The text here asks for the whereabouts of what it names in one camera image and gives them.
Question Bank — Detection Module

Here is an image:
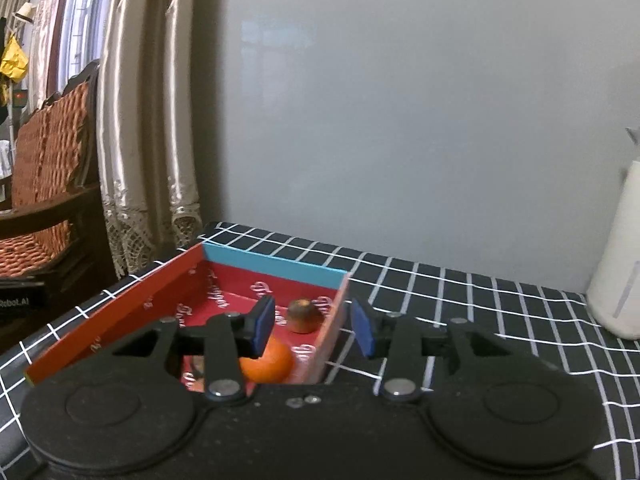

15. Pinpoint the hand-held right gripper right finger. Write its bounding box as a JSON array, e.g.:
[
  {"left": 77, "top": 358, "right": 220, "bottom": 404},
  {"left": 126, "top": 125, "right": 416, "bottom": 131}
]
[{"left": 350, "top": 297, "right": 506, "bottom": 403}]

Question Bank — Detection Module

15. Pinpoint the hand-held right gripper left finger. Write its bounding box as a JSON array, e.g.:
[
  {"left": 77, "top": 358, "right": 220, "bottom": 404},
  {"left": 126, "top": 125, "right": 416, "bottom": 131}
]
[{"left": 112, "top": 294, "right": 277, "bottom": 403}]

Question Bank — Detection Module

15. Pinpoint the large mandarin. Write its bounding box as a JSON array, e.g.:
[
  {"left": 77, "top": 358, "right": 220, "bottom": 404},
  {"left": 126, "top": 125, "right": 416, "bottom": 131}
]
[{"left": 240, "top": 336, "right": 294, "bottom": 383}]

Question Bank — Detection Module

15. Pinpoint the dark brown round fruit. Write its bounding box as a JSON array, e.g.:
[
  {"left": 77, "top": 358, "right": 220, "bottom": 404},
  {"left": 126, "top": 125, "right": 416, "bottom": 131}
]
[{"left": 286, "top": 298, "right": 322, "bottom": 334}]

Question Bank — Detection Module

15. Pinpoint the colourful cardboard box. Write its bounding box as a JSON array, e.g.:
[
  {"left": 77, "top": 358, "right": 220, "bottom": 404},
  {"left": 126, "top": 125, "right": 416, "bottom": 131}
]
[{"left": 25, "top": 241, "right": 351, "bottom": 393}]

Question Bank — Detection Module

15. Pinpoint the black white checked tablecloth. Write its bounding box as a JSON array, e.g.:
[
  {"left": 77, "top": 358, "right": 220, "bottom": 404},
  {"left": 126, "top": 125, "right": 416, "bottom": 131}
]
[{"left": 0, "top": 220, "right": 640, "bottom": 480}]

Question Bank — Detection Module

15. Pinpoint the wooden chair orange cushion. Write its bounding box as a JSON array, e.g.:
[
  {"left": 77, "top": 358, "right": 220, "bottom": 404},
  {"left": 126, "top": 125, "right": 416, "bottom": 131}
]
[{"left": 0, "top": 59, "right": 118, "bottom": 356}]

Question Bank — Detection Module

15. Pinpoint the beige satin curtain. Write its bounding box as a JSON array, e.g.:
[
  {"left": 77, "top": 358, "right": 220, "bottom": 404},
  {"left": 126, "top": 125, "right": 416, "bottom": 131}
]
[{"left": 30, "top": 0, "right": 226, "bottom": 281}]

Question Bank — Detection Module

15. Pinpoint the yellow bag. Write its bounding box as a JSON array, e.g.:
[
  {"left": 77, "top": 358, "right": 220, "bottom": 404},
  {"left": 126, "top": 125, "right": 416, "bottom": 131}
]
[{"left": 0, "top": 35, "right": 29, "bottom": 81}]

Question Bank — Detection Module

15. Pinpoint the white grey thermos jug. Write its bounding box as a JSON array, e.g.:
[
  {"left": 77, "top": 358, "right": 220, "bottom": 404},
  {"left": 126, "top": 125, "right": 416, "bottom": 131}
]
[{"left": 586, "top": 127, "right": 640, "bottom": 341}]

